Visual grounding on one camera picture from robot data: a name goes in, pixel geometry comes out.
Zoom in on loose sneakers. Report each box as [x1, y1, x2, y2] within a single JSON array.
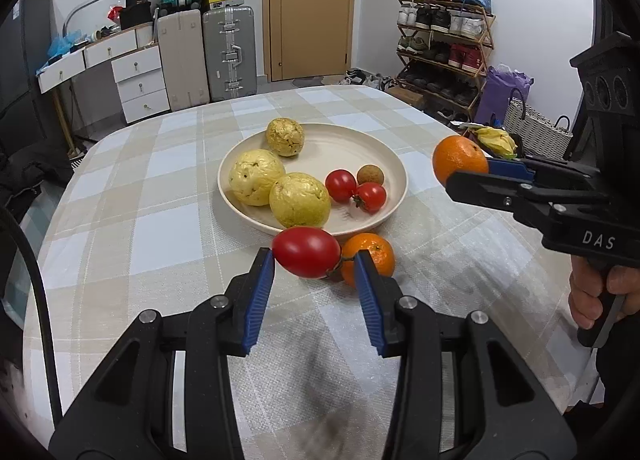
[[340, 68, 401, 91]]

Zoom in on red tomato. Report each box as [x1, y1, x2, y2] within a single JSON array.
[[325, 169, 358, 203], [352, 182, 388, 214], [271, 226, 356, 281]]

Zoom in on orange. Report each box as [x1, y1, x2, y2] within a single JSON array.
[[432, 135, 490, 187], [341, 233, 396, 289]]

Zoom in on dark large panel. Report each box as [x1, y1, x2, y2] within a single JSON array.
[[0, 0, 53, 126]]

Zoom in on wrinkled yellow guava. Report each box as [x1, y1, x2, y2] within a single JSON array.
[[265, 117, 306, 157]]

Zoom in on black cable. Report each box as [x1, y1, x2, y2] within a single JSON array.
[[0, 207, 63, 421]]

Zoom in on black jacket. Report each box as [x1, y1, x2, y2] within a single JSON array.
[[0, 140, 76, 221]]

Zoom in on wooden door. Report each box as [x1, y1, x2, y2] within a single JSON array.
[[262, 0, 357, 82]]

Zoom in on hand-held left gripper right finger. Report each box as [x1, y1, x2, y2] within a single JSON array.
[[354, 249, 578, 460]]

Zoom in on white wicker basket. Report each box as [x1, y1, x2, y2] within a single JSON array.
[[502, 96, 575, 160]]

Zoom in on beige round plate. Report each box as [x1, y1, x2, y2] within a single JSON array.
[[217, 123, 408, 235]]

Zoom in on wooden shoe rack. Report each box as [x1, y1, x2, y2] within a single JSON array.
[[392, 0, 497, 123]]

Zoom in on silver suitcase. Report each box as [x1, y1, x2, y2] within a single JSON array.
[[202, 5, 258, 102]]

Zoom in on wooden stick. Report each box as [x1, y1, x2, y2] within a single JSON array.
[[50, 88, 76, 156]]

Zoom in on grey curved tube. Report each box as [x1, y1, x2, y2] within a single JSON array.
[[64, 0, 127, 36]]

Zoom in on person's right forearm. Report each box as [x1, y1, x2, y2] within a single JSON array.
[[595, 320, 640, 411]]

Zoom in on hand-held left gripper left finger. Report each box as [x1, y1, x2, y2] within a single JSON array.
[[48, 247, 276, 460]]

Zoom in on person's right hand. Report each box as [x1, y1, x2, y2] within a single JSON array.
[[570, 257, 640, 331]]

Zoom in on white drawer desk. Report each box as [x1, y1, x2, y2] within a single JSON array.
[[37, 23, 171, 125]]

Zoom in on cardboard box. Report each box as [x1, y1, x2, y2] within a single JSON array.
[[387, 86, 426, 111]]

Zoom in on blue plastic bag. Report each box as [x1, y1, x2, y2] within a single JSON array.
[[47, 30, 83, 61]]

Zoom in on purple bag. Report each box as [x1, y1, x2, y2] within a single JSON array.
[[474, 65, 535, 126]]

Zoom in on yellow green guava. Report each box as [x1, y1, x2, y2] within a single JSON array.
[[269, 171, 331, 228]]

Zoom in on rows of shoes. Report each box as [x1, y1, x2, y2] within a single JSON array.
[[392, 0, 493, 111]]

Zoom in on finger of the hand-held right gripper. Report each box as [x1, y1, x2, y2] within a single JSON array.
[[485, 155, 601, 190], [445, 170, 611, 230]]

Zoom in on black bag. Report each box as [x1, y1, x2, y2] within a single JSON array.
[[119, 0, 153, 30]]

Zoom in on checkered tablecloth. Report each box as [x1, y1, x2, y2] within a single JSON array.
[[22, 85, 601, 460]]

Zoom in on brown longan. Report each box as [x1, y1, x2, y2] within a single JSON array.
[[356, 164, 385, 187]]

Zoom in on smooth yellow guava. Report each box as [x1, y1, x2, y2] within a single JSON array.
[[228, 149, 287, 207]]

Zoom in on beige suitcase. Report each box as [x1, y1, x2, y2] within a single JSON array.
[[156, 9, 211, 112]]

